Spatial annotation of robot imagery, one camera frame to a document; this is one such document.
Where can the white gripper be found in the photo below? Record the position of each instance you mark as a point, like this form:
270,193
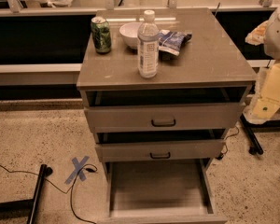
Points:
278,36

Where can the clear plastic water bottle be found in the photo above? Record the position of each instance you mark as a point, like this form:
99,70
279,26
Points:
148,45

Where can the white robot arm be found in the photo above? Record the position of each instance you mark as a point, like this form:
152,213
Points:
272,37

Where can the grey three-drawer cabinet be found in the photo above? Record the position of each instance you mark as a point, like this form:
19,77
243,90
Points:
209,70

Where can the grey top drawer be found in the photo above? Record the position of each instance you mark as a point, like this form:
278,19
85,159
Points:
144,118

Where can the grey open bottom drawer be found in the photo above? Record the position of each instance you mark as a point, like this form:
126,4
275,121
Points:
160,192

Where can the grey middle drawer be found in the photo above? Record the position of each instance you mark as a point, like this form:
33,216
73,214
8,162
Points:
159,151

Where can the black stand leg right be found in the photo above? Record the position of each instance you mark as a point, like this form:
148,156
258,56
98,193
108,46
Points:
249,129

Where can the black stand leg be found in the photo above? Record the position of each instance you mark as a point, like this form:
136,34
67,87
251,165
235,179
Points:
249,129
29,207

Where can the blue snack bag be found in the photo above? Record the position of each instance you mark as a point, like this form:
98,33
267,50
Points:
171,42

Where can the white bowl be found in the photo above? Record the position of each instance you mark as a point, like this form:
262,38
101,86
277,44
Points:
129,33

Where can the green soda can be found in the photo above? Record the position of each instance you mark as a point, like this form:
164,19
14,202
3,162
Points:
101,34

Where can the blue tape cross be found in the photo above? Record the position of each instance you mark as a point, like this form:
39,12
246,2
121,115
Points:
77,171

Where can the black stand leg left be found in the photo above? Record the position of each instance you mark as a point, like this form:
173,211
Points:
29,207

